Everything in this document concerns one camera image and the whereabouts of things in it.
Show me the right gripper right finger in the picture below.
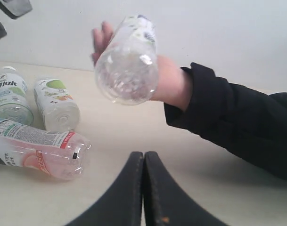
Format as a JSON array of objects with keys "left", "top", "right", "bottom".
[{"left": 143, "top": 151, "right": 226, "bottom": 226}]

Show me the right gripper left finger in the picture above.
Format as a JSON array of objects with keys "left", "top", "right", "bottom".
[{"left": 68, "top": 152, "right": 144, "bottom": 226}]

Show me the pink label black-cap bottle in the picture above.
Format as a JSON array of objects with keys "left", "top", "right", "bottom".
[{"left": 0, "top": 119, "right": 91, "bottom": 180}]

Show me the white tea label bottle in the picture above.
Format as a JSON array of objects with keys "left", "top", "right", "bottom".
[{"left": 95, "top": 15, "right": 159, "bottom": 105}]

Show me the lime label clear bottle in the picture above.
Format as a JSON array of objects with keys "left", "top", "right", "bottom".
[{"left": 0, "top": 66, "right": 33, "bottom": 126}]

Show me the black sleeved forearm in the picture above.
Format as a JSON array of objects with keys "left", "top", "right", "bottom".
[{"left": 164, "top": 63, "right": 287, "bottom": 180}]

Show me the white fruit label bottle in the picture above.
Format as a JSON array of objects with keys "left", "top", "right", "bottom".
[{"left": 34, "top": 78, "right": 80, "bottom": 132}]

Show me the person's open hand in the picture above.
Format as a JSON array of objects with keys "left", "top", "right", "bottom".
[{"left": 90, "top": 20, "right": 193, "bottom": 112}]

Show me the grey object top corner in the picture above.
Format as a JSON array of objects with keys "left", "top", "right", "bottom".
[{"left": 0, "top": 0, "right": 33, "bottom": 39}]

